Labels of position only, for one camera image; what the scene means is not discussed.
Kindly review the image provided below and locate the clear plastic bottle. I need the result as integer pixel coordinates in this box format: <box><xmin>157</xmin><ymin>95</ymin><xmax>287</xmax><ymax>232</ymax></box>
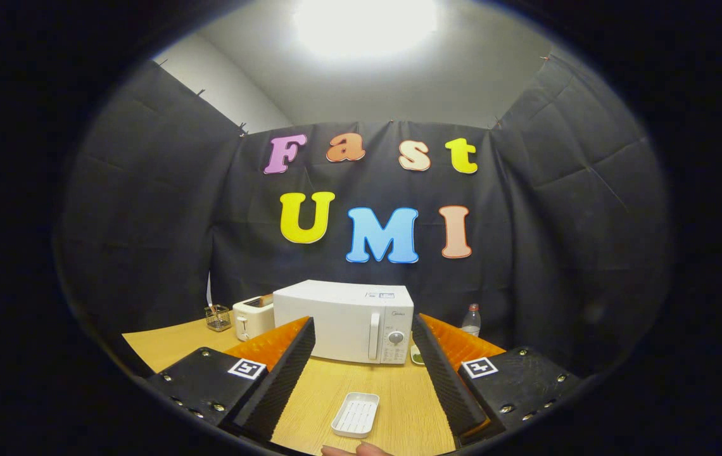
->
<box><xmin>461</xmin><ymin>303</ymin><xmax>482</xmax><ymax>338</ymax></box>

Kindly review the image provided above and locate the white toaster oven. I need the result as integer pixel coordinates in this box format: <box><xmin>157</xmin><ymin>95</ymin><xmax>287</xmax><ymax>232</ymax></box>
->
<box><xmin>272</xmin><ymin>279</ymin><xmax>415</xmax><ymax>365</ymax></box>

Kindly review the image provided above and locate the black backdrop cloth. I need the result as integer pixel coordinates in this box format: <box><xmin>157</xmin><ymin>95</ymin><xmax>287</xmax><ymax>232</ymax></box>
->
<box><xmin>54</xmin><ymin>54</ymin><xmax>675</xmax><ymax>374</ymax></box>

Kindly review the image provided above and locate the wire mesh holder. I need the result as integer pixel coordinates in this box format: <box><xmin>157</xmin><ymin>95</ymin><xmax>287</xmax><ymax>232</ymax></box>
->
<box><xmin>205</xmin><ymin>305</ymin><xmax>232</xmax><ymax>333</ymax></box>

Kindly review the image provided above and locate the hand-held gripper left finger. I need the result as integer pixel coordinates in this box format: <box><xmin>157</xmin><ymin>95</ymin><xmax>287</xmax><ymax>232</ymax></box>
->
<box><xmin>144</xmin><ymin>315</ymin><xmax>317</xmax><ymax>443</ymax></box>

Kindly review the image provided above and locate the white ribbed tray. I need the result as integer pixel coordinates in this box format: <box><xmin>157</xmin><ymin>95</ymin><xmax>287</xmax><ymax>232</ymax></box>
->
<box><xmin>331</xmin><ymin>392</ymin><xmax>381</xmax><ymax>439</ymax></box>

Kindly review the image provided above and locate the white bread toaster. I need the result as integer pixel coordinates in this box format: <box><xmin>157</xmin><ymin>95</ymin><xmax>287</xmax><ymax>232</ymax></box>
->
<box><xmin>232</xmin><ymin>295</ymin><xmax>276</xmax><ymax>342</ymax></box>

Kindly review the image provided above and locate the ceiling light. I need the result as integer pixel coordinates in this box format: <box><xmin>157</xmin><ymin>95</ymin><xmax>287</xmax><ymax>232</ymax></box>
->
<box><xmin>291</xmin><ymin>0</ymin><xmax>441</xmax><ymax>58</ymax></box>

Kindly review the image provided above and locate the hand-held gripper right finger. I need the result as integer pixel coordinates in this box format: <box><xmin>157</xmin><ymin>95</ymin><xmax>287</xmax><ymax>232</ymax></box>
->
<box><xmin>411</xmin><ymin>312</ymin><xmax>585</xmax><ymax>448</ymax></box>

